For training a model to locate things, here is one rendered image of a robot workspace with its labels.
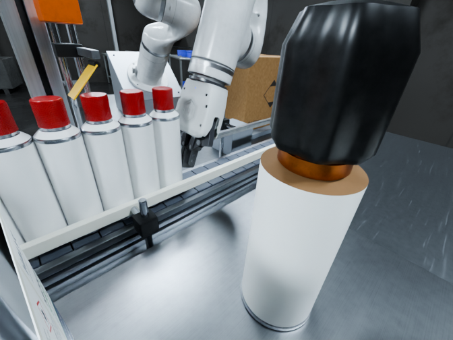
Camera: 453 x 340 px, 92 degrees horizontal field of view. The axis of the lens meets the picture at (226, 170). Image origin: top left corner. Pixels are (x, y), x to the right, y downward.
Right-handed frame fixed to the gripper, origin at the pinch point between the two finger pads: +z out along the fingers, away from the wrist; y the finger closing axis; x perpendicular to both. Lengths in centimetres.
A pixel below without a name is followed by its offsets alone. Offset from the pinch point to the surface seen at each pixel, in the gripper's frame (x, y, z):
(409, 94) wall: 246, -1, -76
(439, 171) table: 71, 39, -13
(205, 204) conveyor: 3.5, 5.3, 8.6
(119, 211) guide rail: -14.1, 4.0, 8.4
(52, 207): -22.3, 1.6, 7.9
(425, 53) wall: 234, -3, -109
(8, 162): -26.9, 2.2, 1.1
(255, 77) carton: 37.5, -19.7, -25.4
